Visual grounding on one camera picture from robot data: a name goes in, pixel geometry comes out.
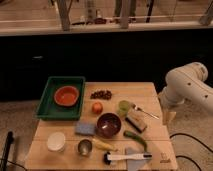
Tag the blue sponge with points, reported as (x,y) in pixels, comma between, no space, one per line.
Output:
(83,128)

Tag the grey cloth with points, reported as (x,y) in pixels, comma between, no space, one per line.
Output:
(136,165)

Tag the white paper cup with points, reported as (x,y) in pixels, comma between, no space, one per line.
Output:
(56,142)

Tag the yellow corn cob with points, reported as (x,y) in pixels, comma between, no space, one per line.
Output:
(102,145)

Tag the wooden block brush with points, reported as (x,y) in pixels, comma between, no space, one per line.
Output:
(136,122)

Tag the small metal cup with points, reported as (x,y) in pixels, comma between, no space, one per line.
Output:
(85,147)

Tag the green plastic cup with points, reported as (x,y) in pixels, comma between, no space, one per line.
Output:
(123,108)

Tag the green plastic tray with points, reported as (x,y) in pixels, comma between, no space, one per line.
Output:
(48,109)

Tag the white handled brush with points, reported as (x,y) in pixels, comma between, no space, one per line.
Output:
(108,157)

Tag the green chili pepper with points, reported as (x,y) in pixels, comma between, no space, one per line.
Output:
(136,138)

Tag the dark purple bowl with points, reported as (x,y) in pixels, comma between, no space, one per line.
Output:
(108,125)

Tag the bunch of dark grapes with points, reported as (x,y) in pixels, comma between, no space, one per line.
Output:
(101,94)

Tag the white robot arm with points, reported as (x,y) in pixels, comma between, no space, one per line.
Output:
(187,82)

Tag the orange bowl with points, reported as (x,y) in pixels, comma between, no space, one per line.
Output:
(66,96)

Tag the orange apple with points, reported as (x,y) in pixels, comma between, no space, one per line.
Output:
(97,108)

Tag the black stand on floor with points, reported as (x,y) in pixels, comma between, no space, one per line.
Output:
(3,160)

